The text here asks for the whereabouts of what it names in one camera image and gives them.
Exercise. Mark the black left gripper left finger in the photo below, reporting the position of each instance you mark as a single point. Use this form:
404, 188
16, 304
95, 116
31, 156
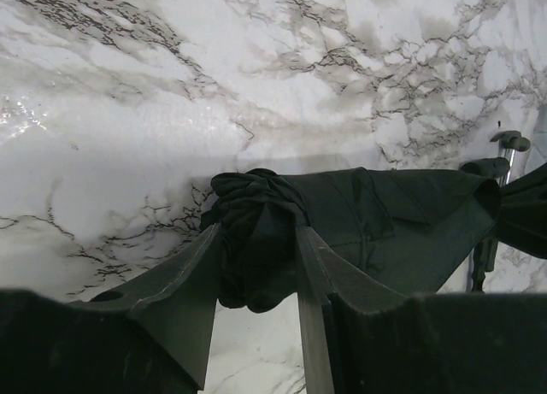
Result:
151, 334

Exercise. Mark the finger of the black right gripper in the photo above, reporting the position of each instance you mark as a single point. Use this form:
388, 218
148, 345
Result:
521, 220

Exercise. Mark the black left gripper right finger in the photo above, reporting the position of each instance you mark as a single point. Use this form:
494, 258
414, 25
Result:
359, 336

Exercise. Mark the black folding umbrella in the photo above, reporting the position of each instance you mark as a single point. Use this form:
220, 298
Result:
410, 229

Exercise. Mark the small claw hammer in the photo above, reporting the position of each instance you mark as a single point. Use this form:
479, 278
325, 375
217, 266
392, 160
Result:
510, 142

